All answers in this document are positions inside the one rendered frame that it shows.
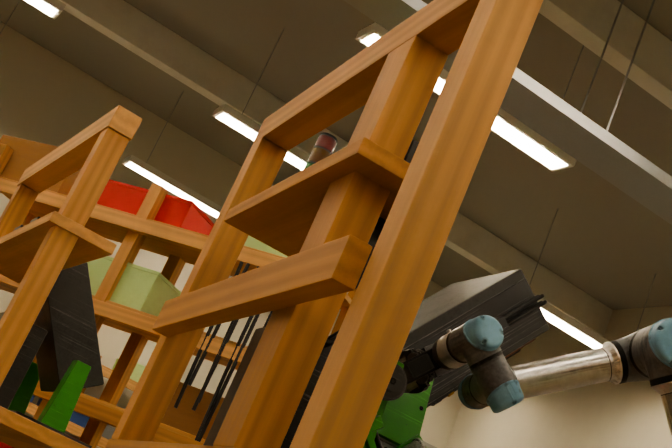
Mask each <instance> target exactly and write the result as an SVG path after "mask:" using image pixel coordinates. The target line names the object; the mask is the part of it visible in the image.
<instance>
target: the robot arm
mask: <svg viewBox="0 0 672 448"><path fill-rule="evenodd" d="M447 333H448V334H445V335H444V336H442V337H441V338H440V339H438V340H437V341H436V342H435V343H433V344H431V345H428V346H426V347H423V348H422V349H421V350H420V349H416V350H414V349H413V348H412V349H407V350H405V351H402V352H401V355H400V357H399V360H398V361H400V362H401V363H403V364H404V368H403V370H404V372H405V374H406V377H407V387H406V390H405V392H404V393H410V394H413V393H420V392H423V391H425V390H427V389H428V387H429V386H430V383H429V382H431V381H433V379H434V378H439V377H441V376H443V375H446V374H448V373H449V372H451V371H453V370H455V369H457V368H459V367H461V366H463V365H465V364H467V363H468V365H469V368H470V370H471V372H472V373H473V374H469V375H467V376H466V377H465V378H464V379H463V380H462V381H461V383H460V385H459V388H458V396H459V399H460V401H461V402H462V404H463V405H464V406H466V407H467V408H470V409H477V410H480V409H483V408H485V407H487V406H490V408H491V410H492V412H494V413H500V412H502V411H504V410H506V409H508V408H510V407H512V406H514V405H516V404H518V403H520V402H521V401H522V400H523V399H525V398H530V397H534V396H539V395H544V394H549V393H554V392H559V391H564V390H569V389H574V388H578V387H583V386H588V385H593V384H598V383H603V382H608V381H610V382H611V383H613V384H615V385H617V384H622V383H627V382H636V381H650V385H651V388H652V389H653V390H655V391H656V392H658V393H659V394H660V395H661V399H662V402H663V406H664V410H665V414H666V418H667V422H668V426H669V430H670V433H671V437H672V318H665V319H661V320H659V321H657V322H655V323H654V324H652V325H650V326H647V327H645V328H642V329H640V330H638V331H636V332H634V333H632V334H630V335H627V336H625V337H623V338H620V339H617V340H613V341H608V342H605V343H604V344H603V345H602V347H601V348H597V349H592V350H587V351H582V352H577V353H572V354H567V355H562V356H558V357H553V358H548V359H543V360H538V361H533V362H528V363H523V364H518V365H513V366H509V364H508V362H507V360H506V358H505V356H504V355H503V352H502V351H501V348H500V345H501V344H502V342H503V339H504V335H503V328H502V326H501V324H500V323H499V322H498V321H497V320H496V319H495V318H494V317H492V316H489V315H481V316H477V317H475V318H473V319H470V320H468V321H467V322H465V323H464V324H463V325H461V326H459V327H457V328H456V329H454V330H452V331H451V329H448V330H447Z"/></svg>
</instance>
